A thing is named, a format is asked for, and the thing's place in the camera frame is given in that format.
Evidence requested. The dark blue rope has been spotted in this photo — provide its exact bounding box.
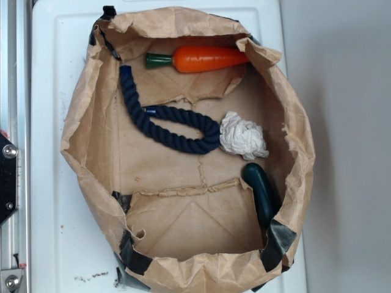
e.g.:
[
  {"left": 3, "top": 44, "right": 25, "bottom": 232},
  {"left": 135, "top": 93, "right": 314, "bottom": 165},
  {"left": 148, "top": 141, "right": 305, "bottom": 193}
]
[{"left": 119, "top": 64, "right": 221, "bottom": 155}]

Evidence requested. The black metal bracket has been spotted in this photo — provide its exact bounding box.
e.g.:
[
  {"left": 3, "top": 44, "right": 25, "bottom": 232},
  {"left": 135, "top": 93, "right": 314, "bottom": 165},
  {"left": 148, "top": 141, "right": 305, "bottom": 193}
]
[{"left": 0, "top": 130, "right": 18, "bottom": 225}]

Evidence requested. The aluminium frame rail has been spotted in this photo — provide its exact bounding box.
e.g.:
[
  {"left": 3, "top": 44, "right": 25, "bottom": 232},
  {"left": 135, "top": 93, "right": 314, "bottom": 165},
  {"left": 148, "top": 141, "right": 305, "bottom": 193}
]
[{"left": 1, "top": 1, "right": 31, "bottom": 292}]

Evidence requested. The white plastic tray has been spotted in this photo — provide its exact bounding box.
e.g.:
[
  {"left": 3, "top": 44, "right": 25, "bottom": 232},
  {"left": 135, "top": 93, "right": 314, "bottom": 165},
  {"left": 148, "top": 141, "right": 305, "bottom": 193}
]
[{"left": 30, "top": 1, "right": 307, "bottom": 292}]

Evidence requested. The orange toy carrot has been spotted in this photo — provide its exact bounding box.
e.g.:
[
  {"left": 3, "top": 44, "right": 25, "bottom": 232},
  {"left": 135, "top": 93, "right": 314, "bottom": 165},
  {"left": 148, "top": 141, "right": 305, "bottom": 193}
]
[{"left": 146, "top": 46, "right": 249, "bottom": 73}]

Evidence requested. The dark green toy cucumber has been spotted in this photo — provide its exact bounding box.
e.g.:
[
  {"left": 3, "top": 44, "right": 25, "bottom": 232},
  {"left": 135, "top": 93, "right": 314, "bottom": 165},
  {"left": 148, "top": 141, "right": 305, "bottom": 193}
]
[{"left": 242, "top": 163, "right": 278, "bottom": 229}]

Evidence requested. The crumpled white paper ball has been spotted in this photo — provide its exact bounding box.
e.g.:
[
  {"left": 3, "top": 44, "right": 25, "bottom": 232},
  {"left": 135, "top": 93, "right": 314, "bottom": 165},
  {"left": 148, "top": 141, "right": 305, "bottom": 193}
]
[{"left": 219, "top": 111, "right": 269, "bottom": 161}]

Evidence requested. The brown paper bag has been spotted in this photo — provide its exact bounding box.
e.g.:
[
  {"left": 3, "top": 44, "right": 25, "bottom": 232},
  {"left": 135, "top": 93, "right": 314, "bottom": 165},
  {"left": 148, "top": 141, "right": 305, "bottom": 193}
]
[{"left": 60, "top": 7, "right": 315, "bottom": 292}]

